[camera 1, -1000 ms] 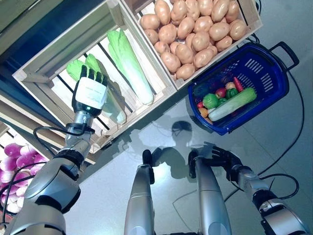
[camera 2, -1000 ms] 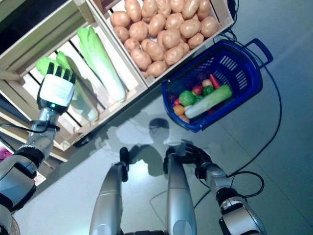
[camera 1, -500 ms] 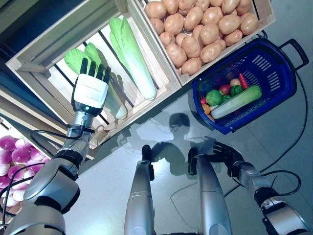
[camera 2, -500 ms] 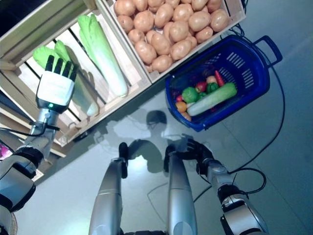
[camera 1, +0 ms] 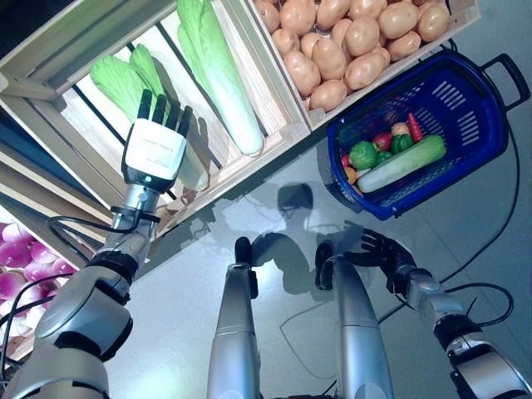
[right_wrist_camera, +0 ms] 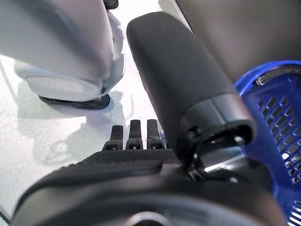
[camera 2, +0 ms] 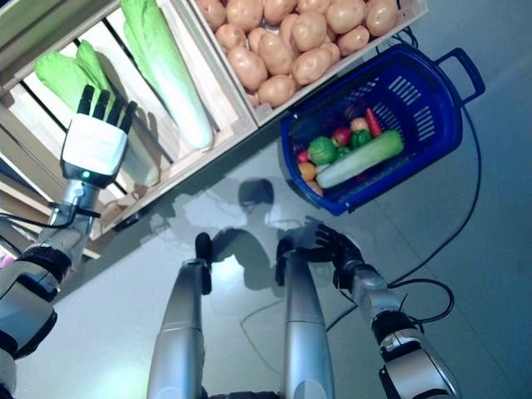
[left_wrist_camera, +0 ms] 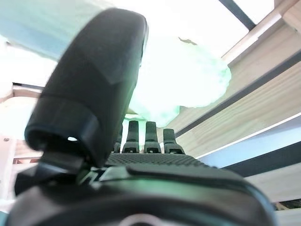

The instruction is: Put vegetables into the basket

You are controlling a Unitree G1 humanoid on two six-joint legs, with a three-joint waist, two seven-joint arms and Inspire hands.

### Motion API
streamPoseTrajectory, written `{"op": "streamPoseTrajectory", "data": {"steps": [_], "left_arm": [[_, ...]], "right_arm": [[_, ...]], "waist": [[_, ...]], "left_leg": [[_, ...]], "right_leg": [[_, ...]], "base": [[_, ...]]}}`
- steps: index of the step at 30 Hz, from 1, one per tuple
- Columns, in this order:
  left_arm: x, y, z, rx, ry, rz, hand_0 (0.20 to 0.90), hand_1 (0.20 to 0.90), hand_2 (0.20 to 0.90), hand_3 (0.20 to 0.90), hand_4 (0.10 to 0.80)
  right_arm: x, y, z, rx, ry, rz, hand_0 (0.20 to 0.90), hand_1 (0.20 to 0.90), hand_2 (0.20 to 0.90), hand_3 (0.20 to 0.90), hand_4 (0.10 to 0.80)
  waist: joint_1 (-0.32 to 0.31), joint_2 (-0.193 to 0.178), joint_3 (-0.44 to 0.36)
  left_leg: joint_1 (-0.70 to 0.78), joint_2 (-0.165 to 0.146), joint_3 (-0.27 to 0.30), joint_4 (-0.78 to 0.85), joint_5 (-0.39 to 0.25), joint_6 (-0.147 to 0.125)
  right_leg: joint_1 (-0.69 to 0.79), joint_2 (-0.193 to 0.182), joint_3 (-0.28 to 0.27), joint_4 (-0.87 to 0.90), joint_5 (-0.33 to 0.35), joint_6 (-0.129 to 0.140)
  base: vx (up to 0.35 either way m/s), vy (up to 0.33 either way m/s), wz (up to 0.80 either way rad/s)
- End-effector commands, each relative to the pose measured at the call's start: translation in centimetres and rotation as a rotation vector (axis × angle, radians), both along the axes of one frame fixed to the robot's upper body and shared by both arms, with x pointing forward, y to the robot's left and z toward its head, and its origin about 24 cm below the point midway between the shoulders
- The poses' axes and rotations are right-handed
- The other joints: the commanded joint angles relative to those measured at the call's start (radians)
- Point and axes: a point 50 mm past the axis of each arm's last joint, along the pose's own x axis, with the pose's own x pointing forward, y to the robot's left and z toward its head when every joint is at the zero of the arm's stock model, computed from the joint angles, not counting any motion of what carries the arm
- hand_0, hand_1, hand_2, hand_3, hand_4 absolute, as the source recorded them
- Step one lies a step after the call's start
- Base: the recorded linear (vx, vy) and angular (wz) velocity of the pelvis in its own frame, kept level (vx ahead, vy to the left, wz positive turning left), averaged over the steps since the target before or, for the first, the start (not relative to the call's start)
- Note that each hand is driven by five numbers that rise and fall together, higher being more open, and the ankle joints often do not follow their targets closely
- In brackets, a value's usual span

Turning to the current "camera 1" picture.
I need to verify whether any black floor cable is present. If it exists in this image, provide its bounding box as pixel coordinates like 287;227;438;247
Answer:
376;132;520;325

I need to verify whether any green white napa cabbage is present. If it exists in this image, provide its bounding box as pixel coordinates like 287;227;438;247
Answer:
356;135;448;195
90;43;211;192
176;0;265;157

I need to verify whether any red apple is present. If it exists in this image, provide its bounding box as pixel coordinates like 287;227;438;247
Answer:
372;131;394;153

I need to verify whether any small green bell pepper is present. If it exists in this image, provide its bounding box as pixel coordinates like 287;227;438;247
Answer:
389;133;415;155

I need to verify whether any silver robot leg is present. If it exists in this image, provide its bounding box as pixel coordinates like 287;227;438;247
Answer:
314;243;394;399
206;236;263;399

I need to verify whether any tan plastic potato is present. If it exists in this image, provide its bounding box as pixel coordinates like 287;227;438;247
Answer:
311;37;347;81
309;79;349;112
343;52;387;91
270;27;301;57
344;16;382;58
417;2;451;42
377;2;420;41
278;0;317;37
283;50;322;97
386;31;423;62

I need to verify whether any wooden cabbage crate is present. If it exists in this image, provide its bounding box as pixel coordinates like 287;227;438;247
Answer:
0;0;312;246

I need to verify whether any red plastic carrot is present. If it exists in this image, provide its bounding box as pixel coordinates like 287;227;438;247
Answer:
406;112;424;142

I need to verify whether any blue plastic shopping basket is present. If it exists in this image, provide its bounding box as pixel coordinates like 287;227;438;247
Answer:
326;52;532;221

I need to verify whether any silver right robot leg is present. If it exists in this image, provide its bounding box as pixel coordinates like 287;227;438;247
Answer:
314;243;394;399

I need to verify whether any black basket handle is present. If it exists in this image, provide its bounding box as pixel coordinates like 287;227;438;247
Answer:
481;52;532;111

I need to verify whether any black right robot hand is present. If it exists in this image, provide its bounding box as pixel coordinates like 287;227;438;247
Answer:
343;222;416;292

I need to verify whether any silver left robot leg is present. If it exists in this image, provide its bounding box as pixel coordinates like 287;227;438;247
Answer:
206;236;263;399

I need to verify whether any purple white onion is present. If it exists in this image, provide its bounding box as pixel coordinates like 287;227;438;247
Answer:
28;243;59;265
52;258;78;278
22;261;57;283
0;272;26;300
0;222;34;246
0;241;32;269

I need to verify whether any wooden potato crate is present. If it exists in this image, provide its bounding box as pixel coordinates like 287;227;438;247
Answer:
244;0;483;132

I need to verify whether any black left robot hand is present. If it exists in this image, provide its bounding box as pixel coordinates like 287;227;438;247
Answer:
121;89;195;193

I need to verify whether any big green bell pepper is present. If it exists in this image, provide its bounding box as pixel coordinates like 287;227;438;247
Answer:
347;140;378;170

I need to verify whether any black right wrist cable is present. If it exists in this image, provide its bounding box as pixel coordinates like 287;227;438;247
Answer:
444;282;516;329

